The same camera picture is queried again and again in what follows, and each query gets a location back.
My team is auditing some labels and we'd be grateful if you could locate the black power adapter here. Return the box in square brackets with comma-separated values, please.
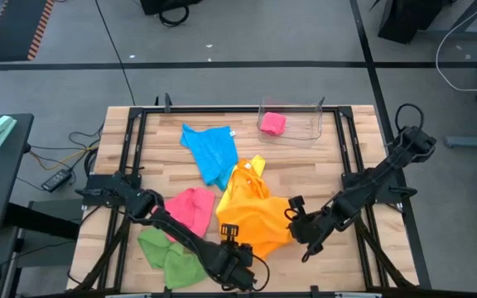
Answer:
[40, 168, 73, 194]

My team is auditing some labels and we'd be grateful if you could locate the white floor cable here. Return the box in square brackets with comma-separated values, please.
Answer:
[435, 0, 477, 94]

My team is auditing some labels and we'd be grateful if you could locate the orange microfiber towel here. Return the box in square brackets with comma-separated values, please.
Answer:
[216, 194, 296, 261]
[221, 158, 272, 208]

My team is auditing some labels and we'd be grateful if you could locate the clear plastic bin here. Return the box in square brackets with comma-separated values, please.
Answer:
[257, 97, 324, 150]

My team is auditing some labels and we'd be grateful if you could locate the black metal rig frame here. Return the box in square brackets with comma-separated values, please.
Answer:
[72, 93, 420, 298]

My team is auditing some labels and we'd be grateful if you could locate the black side desk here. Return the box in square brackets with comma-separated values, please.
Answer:
[0, 113, 36, 236]

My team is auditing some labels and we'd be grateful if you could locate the green microfiber towel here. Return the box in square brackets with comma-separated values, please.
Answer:
[137, 227, 210, 290]

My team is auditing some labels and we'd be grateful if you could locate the blue microfiber towel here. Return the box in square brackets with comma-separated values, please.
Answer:
[179, 123, 239, 191]

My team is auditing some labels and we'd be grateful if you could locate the black coiled cable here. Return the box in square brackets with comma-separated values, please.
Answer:
[157, 3, 190, 28]

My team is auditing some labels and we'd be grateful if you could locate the yellow floor cable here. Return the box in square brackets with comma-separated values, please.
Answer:
[28, 144, 100, 171]

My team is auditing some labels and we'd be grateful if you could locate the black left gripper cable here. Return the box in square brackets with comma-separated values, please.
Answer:
[249, 252, 272, 292]

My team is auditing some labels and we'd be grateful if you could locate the grey desk leg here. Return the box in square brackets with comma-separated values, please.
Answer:
[418, 25, 477, 41]
[445, 132, 477, 150]

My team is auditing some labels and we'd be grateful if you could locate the black floor cable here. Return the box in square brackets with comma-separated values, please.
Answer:
[94, 0, 137, 107]

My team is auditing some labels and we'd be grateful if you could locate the black cabinet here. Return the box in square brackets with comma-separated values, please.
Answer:
[377, 0, 446, 46]

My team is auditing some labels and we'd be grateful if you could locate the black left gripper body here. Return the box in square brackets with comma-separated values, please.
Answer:
[209, 243, 259, 293]

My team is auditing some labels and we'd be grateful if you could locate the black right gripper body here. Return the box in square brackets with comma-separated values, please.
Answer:
[288, 209, 330, 245]

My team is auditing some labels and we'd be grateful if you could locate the black right arm base cable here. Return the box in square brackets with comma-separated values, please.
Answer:
[394, 103, 426, 134]

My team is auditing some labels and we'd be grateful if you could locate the pink microfiber towel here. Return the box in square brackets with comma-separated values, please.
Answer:
[259, 111, 288, 137]
[161, 186, 217, 243]

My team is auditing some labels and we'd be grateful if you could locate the black floor mat orange edge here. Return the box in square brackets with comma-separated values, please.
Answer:
[0, 0, 56, 64]

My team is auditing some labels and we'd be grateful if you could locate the black equipment base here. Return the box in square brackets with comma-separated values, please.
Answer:
[139, 0, 203, 17]

